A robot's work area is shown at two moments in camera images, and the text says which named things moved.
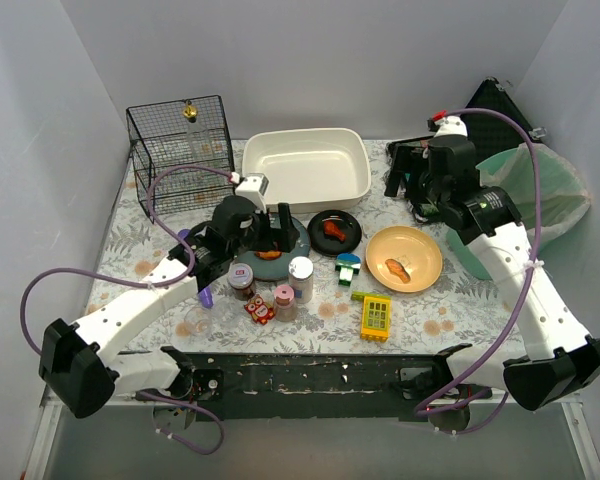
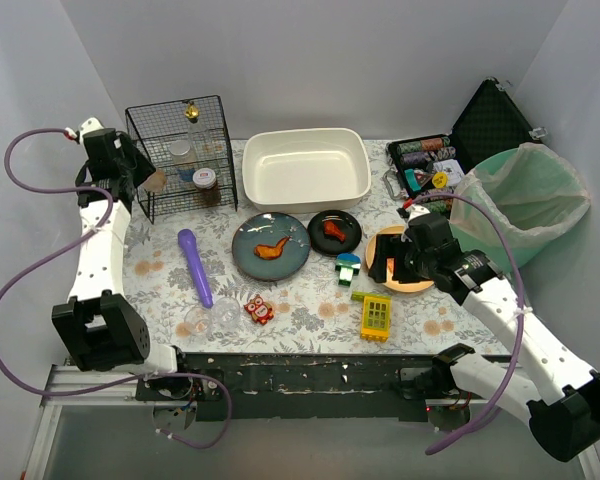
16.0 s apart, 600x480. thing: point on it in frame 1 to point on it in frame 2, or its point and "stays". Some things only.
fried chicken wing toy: x=268 y=255 stays
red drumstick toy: x=331 y=229 stays
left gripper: x=274 y=238 to x=131 y=163
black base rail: x=237 y=387 stays
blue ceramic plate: x=278 y=268 stays
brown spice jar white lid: x=241 y=279 to x=207 y=188
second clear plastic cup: x=226 y=312 stays
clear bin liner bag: x=565 y=196 stays
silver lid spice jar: x=301 y=278 to x=184 y=162
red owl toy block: x=261 y=309 stays
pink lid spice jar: x=286 y=305 to x=156 y=181
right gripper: x=406 y=157 to x=400 y=260
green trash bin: x=563 y=196 stays
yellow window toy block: x=376 y=315 stays
